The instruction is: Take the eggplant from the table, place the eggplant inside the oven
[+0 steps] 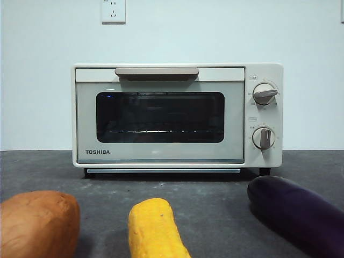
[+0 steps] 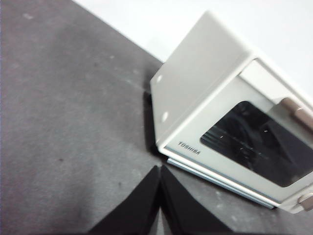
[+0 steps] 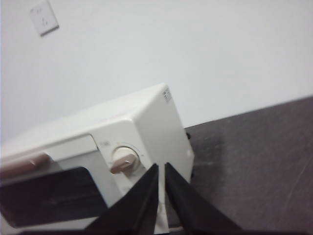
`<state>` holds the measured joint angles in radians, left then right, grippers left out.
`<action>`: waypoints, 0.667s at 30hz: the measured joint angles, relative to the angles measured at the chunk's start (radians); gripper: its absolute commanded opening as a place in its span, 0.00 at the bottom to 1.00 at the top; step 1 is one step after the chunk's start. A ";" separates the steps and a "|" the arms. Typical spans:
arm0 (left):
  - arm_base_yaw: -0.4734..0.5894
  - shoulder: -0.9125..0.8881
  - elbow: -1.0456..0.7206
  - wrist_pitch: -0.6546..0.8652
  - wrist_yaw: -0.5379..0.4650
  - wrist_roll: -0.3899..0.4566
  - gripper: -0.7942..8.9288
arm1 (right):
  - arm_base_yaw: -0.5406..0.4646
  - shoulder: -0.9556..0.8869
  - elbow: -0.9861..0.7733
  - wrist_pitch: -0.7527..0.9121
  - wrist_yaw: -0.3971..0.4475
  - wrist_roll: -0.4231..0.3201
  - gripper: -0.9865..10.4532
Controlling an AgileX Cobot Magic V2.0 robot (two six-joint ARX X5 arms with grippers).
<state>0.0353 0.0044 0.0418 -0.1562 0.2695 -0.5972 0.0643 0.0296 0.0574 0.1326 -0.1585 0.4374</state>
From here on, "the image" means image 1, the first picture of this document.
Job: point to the black oven foot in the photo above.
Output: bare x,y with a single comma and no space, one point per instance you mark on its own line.
88,174
264,171

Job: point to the glass oven door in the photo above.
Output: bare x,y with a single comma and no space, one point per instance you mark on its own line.
161,153

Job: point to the yellow corn cob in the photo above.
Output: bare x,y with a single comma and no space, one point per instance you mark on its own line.
153,228

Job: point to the purple eggplant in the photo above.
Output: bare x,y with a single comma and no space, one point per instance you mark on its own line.
295,212

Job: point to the brown sweet potato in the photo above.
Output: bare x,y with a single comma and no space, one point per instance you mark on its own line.
37,225

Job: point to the small cream timer knob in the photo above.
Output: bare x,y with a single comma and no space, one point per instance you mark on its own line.
264,138

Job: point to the cream Toshiba toaster oven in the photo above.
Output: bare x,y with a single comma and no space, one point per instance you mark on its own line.
266,72

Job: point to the large cream temperature knob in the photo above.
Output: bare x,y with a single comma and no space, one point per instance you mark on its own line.
264,94

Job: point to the white wall socket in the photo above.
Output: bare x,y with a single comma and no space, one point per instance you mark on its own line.
113,12

